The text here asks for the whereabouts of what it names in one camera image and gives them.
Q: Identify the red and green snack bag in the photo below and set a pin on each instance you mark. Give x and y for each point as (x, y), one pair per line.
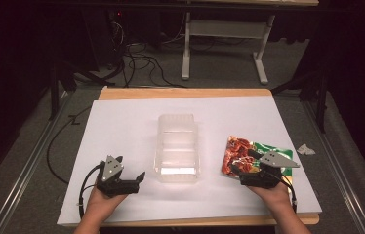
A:
(237, 152)

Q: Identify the black metal stand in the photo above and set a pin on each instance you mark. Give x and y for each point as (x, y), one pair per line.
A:
(320, 97)
(55, 91)

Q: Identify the crumpled white paper scrap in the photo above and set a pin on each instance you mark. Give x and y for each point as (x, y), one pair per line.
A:
(305, 149)

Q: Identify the clear plastic container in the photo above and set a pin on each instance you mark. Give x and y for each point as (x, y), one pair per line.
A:
(177, 149)

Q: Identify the person's right hand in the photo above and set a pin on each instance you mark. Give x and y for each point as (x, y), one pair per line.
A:
(270, 194)

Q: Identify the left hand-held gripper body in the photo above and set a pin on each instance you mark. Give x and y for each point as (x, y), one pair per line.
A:
(116, 186)

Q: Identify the white metal desk frame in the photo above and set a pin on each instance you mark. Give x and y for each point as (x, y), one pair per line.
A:
(226, 28)

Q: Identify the white paper sheet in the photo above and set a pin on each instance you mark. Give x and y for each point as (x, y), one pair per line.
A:
(131, 130)

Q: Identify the metal floor rail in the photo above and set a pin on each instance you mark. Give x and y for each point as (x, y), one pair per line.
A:
(336, 165)
(27, 169)

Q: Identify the person's left hand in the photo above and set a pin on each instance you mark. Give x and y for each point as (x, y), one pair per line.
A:
(103, 201)

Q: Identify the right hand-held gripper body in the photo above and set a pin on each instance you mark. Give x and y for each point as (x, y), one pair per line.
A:
(266, 175)

